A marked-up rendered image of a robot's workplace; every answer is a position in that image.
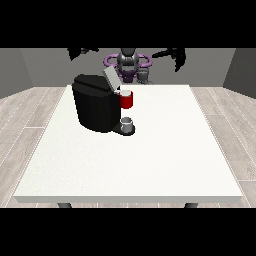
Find pale grey machine lid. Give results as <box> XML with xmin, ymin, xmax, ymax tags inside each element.
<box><xmin>101</xmin><ymin>65</ymin><xmax>122</xmax><ymax>92</ymax></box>

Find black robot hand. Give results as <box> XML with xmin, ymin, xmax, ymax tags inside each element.
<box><xmin>67</xmin><ymin>48</ymin><xmax>100</xmax><ymax>62</ymax></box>
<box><xmin>151</xmin><ymin>48</ymin><xmax>187</xmax><ymax>73</ymax></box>

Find small grey coffee pod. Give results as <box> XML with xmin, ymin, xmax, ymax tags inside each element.
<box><xmin>136</xmin><ymin>68</ymin><xmax>150</xmax><ymax>85</ymax></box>

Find black coffee machine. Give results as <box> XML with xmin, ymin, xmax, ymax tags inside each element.
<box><xmin>71</xmin><ymin>73</ymin><xmax>136</xmax><ymax>136</ymax></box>

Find small grey cup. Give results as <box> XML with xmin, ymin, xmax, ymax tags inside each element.
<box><xmin>119</xmin><ymin>116</ymin><xmax>135</xmax><ymax>134</ymax></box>

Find grey robot trunk purple rings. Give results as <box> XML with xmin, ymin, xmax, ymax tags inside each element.
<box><xmin>103</xmin><ymin>48</ymin><xmax>154</xmax><ymax>84</ymax></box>

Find red pod holder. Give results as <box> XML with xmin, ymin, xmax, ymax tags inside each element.
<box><xmin>118</xmin><ymin>89</ymin><xmax>135</xmax><ymax>110</ymax></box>

